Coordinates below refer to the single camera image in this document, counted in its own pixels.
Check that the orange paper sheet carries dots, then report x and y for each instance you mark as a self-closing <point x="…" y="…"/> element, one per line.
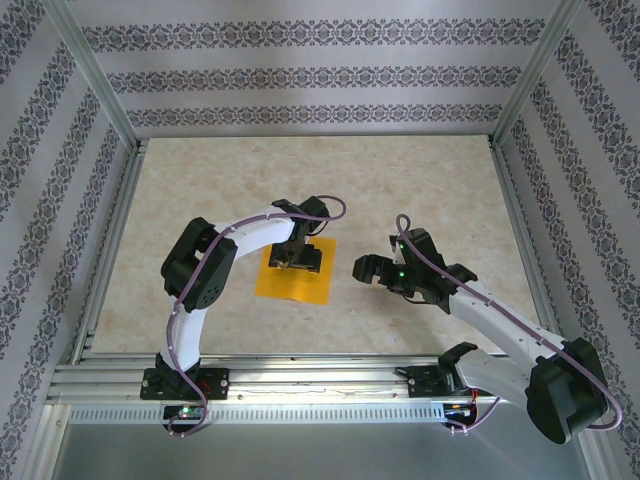
<point x="295" y="287"/>

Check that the controller board with green light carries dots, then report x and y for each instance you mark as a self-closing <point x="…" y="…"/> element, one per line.
<point x="186" y="412"/>

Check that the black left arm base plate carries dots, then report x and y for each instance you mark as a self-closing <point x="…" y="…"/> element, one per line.
<point x="220" y="382"/>

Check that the grey metal bottom panel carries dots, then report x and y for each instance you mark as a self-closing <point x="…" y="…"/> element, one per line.
<point x="320" y="455"/>

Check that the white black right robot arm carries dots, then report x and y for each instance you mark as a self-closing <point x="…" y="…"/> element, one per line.
<point x="500" y="330"/>

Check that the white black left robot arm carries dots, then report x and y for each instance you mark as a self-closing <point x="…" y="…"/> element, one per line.
<point x="250" y="237"/>

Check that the small controller board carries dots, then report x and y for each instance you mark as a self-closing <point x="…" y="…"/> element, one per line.
<point x="457" y="409"/>

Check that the aluminium mounting rail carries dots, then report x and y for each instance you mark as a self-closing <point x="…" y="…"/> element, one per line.
<point x="310" y="382"/>

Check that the aluminium side rail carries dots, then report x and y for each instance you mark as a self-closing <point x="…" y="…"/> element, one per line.
<point x="107" y="260"/>
<point x="520" y="225"/>

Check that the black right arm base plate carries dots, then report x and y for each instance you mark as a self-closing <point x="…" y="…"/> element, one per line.
<point x="419" y="382"/>

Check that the aluminium frame post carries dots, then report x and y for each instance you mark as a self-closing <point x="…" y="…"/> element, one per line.
<point x="95" y="75"/>
<point x="537" y="75"/>

